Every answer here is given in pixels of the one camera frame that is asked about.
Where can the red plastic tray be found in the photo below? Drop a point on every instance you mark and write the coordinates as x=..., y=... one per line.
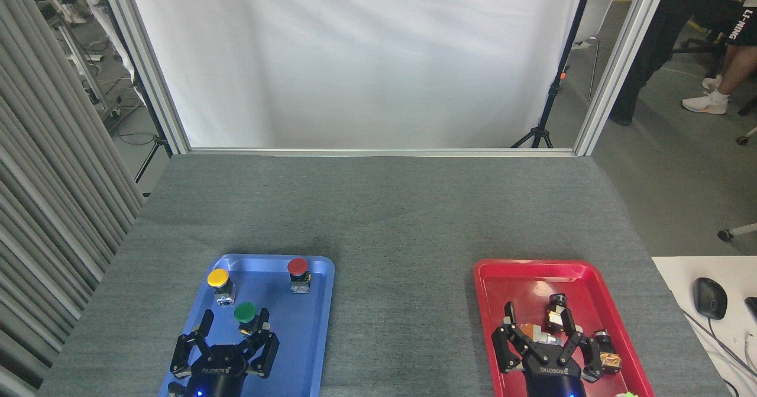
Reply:
x=514, y=278

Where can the metal frame cart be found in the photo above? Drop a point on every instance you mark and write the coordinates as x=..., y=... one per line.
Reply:
x=71, y=48

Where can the black tripod stand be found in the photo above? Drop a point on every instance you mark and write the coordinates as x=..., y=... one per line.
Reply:
x=553, y=92

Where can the person in black shorts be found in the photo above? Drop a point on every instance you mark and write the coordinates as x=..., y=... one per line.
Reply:
x=739, y=65

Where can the yellow push button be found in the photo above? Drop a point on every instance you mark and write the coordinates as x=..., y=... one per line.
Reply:
x=217, y=277

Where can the small green part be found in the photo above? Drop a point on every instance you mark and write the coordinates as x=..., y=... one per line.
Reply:
x=628, y=394

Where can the white and orange switch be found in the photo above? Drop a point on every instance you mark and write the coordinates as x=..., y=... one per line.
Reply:
x=541, y=333

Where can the green push button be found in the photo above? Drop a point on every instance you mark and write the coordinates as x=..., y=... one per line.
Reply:
x=245, y=312

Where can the white backdrop screen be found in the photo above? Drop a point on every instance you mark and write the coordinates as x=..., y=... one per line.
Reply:
x=355, y=54

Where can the silver frame crossbar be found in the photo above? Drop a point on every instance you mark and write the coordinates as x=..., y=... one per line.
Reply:
x=378, y=152

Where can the grey ribbed curtain panel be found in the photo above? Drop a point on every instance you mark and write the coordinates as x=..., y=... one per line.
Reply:
x=47, y=196

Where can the black switch with amber base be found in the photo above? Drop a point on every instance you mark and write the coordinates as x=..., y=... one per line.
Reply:
x=609, y=358

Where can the black light stand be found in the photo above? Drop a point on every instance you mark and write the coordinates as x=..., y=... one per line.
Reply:
x=158, y=141

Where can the red push button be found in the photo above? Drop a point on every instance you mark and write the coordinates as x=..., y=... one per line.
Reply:
x=297, y=265

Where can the silver frame post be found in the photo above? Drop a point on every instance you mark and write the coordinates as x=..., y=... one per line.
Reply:
x=148, y=65
x=621, y=60

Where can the blue plastic tray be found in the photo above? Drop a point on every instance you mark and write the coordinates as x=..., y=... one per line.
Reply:
x=295, y=332

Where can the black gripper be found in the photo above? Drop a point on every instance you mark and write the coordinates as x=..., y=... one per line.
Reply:
x=220, y=372
x=553, y=376

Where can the person in black trousers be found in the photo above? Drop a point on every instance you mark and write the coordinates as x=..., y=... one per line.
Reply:
x=656, y=42

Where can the black computer mouse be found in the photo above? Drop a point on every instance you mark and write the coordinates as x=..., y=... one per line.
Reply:
x=709, y=297

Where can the white chair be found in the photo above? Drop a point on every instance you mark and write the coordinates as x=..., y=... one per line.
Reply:
x=591, y=18

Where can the white chair leg with caster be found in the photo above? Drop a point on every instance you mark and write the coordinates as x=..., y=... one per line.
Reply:
x=742, y=230

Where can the black and silver switch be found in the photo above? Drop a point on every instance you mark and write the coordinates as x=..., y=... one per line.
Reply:
x=556, y=314

